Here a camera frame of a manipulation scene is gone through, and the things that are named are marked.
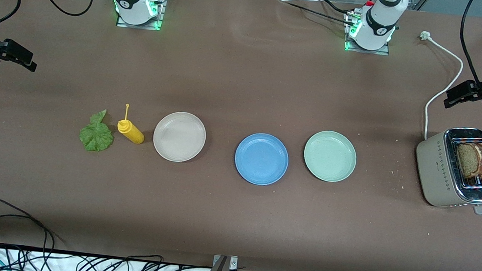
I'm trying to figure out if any green lettuce leaf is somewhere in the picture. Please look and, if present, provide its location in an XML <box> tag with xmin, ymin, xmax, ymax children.
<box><xmin>77</xmin><ymin>107</ymin><xmax>117</xmax><ymax>154</ymax></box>

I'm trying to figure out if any yellow mustard squeeze bottle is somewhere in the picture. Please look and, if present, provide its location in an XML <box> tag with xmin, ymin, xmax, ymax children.
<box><xmin>116</xmin><ymin>103</ymin><xmax>148</xmax><ymax>145</ymax></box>

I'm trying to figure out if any pale green round plate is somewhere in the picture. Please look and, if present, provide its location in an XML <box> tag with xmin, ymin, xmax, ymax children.
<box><xmin>301</xmin><ymin>129</ymin><xmax>359</xmax><ymax>184</ymax></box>

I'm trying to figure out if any beige round plate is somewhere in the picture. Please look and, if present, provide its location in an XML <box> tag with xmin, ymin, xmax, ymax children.
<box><xmin>151</xmin><ymin>109</ymin><xmax>209</xmax><ymax>165</ymax></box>

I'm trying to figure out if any blue round plate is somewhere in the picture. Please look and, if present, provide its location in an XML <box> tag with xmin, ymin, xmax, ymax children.
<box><xmin>232</xmin><ymin>130</ymin><xmax>292</xmax><ymax>188</ymax></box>

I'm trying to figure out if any beige and chrome toaster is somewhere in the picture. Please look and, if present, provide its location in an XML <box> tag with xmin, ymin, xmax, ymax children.
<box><xmin>410</xmin><ymin>123</ymin><xmax>482</xmax><ymax>215</ymax></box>

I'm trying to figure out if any white toaster power cable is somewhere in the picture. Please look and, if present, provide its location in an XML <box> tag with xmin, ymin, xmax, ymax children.
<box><xmin>410</xmin><ymin>31</ymin><xmax>467</xmax><ymax>143</ymax></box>

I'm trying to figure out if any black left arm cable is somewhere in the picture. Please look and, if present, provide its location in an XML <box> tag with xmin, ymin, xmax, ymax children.
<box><xmin>455</xmin><ymin>0</ymin><xmax>482</xmax><ymax>86</ymax></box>

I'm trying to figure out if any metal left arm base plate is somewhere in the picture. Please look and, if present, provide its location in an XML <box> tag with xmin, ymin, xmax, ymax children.
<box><xmin>342</xmin><ymin>12</ymin><xmax>394</xmax><ymax>57</ymax></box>

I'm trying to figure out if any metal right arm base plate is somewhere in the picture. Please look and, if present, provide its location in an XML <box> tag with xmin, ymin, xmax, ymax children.
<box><xmin>115</xmin><ymin>0</ymin><xmax>169</xmax><ymax>31</ymax></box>

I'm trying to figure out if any black looping floor cable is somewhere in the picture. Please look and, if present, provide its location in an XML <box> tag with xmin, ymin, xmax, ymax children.
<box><xmin>0</xmin><ymin>214</ymin><xmax>50</xmax><ymax>267</ymax></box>
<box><xmin>0</xmin><ymin>195</ymin><xmax>60</xmax><ymax>264</ymax></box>

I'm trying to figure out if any black base cable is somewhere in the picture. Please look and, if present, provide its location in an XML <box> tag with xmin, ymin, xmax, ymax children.
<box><xmin>277</xmin><ymin>0</ymin><xmax>356</xmax><ymax>26</ymax></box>
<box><xmin>319</xmin><ymin>0</ymin><xmax>352</xmax><ymax>15</ymax></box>

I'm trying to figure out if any silver metal bracket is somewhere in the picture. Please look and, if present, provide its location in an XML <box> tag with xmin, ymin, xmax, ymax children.
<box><xmin>212</xmin><ymin>254</ymin><xmax>239</xmax><ymax>271</ymax></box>

